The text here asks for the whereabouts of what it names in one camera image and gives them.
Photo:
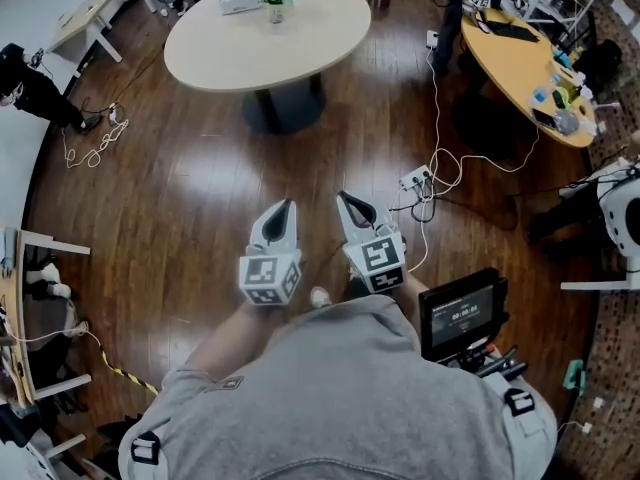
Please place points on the person's grey shirt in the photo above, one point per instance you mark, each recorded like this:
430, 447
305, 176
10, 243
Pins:
340, 403

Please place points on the green clamp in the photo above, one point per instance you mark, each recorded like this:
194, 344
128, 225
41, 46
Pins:
574, 375

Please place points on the person's right shoe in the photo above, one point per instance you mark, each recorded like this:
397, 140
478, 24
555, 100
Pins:
353, 274

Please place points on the black phone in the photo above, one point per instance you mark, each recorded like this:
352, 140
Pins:
544, 118

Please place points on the white power plug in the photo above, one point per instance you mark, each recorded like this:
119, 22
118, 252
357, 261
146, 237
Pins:
113, 113

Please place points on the black chest monitor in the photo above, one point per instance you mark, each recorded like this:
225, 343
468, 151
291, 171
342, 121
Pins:
462, 315

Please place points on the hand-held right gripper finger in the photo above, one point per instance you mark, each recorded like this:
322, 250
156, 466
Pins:
382, 215
345, 223

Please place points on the person's shoe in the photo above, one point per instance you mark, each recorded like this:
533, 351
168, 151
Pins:
353, 274
320, 298

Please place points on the clear plastic bag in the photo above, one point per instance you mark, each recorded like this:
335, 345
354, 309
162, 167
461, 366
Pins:
567, 122

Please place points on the person's left forearm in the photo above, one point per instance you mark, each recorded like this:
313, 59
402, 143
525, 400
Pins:
235, 333

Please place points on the wooden desk with white legs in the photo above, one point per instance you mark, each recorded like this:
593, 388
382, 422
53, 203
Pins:
22, 318

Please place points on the black monitor mount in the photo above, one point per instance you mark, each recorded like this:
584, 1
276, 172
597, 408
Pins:
492, 365

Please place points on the small green item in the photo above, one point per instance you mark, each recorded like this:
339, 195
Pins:
561, 98

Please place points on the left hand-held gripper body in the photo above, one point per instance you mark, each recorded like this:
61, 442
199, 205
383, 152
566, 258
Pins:
267, 273

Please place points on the white round machine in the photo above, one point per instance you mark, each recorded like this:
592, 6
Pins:
622, 213

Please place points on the person's left shoe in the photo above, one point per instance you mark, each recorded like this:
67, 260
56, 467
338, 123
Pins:
320, 298

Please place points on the round beige table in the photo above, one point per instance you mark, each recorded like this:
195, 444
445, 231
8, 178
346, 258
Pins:
225, 53

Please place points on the white power strip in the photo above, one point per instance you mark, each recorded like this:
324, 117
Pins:
414, 179

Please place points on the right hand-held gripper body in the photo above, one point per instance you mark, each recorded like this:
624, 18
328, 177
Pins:
377, 258

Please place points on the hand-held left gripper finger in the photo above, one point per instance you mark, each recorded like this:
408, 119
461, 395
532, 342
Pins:
291, 228
257, 233

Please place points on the person's right forearm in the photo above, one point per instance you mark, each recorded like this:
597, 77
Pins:
415, 293

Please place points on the black keyboard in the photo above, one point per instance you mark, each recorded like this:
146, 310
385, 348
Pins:
512, 31

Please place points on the white power adapter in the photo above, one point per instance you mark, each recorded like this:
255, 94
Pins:
432, 39

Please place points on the round orange table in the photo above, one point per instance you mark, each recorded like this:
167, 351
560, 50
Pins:
510, 68

